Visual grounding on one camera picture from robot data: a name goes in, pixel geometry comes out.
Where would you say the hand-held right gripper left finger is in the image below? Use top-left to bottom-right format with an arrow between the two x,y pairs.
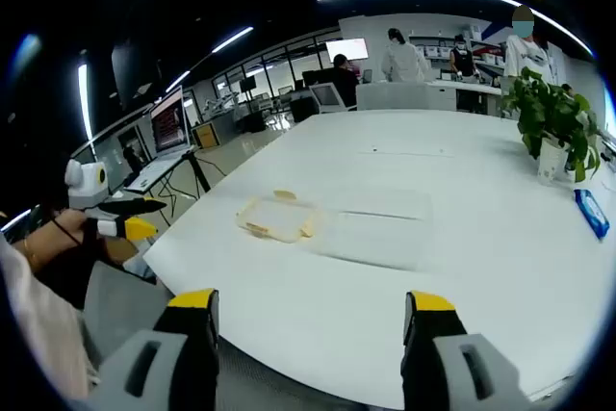
89,288 -> 221,411

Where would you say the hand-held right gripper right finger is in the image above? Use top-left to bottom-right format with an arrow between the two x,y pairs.
401,290 -> 533,411

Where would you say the clear plastic container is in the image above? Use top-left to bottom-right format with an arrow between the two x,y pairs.
307,188 -> 434,272
234,189 -> 322,244

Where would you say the person's left hand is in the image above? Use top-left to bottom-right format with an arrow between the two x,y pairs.
45,208 -> 100,251

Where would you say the black laptop stand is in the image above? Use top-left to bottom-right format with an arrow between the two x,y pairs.
153,149 -> 213,229

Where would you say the open silver laptop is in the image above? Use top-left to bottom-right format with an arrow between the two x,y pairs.
123,85 -> 198,193

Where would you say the short ceiling light strip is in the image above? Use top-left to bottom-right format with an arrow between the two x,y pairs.
211,25 -> 255,54
77,63 -> 93,141

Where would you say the yellow framed cabinet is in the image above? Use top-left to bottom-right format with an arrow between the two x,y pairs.
192,121 -> 228,150

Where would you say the person's light pink clothing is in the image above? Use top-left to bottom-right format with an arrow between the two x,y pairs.
0,237 -> 92,400

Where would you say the blue wipes packet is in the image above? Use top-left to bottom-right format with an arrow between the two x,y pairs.
573,188 -> 610,242

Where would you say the white desktop monitor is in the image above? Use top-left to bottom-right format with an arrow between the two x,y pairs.
307,82 -> 347,114

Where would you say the grey chair back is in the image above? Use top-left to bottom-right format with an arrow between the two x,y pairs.
355,82 -> 430,112

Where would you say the white counter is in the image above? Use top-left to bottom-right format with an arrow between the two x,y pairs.
426,77 -> 504,114

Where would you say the potted green plant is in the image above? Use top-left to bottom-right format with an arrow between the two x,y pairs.
500,66 -> 603,186

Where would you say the shelf with white boxes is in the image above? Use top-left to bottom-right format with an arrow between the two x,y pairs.
412,34 -> 506,70

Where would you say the wall screen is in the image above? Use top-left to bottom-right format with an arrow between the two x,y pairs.
325,38 -> 370,62

